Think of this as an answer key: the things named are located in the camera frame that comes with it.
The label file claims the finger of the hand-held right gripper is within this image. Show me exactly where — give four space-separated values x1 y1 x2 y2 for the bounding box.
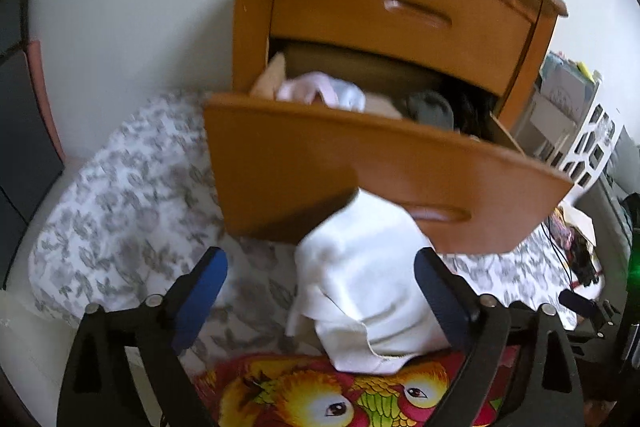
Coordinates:
559 289 613 328

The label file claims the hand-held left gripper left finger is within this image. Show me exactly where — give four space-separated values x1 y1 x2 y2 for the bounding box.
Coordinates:
56 247 228 427

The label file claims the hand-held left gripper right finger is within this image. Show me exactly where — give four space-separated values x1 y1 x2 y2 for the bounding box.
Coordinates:
415 248 585 427

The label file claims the white garment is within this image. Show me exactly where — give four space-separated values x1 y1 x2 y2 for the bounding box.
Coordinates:
286 188 453 375

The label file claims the black lace garment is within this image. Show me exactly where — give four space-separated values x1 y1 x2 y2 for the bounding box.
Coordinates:
440 79 496 142

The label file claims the grey sock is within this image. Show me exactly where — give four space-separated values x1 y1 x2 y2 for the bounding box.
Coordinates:
405 90 456 130

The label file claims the pale blue garment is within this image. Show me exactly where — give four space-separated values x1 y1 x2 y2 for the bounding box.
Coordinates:
320 79 367 112

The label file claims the pink garment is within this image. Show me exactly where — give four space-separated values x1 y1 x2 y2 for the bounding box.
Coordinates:
276 72 336 104

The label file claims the grey floral quilt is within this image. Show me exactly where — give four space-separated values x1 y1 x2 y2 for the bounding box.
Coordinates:
29 89 601 358

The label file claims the red printed blanket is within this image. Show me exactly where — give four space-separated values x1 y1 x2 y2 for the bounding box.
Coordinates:
192 349 516 427

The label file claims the white shelf unit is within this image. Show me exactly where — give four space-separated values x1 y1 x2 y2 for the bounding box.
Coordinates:
515 52 601 162

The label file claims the pink foam mat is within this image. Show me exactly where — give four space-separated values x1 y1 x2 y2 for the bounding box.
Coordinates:
27 39 66 162

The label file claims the wooden nightstand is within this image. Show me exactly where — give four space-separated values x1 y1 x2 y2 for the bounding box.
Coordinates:
232 0 568 148

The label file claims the black cable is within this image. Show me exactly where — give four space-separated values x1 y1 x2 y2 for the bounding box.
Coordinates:
547 217 578 290

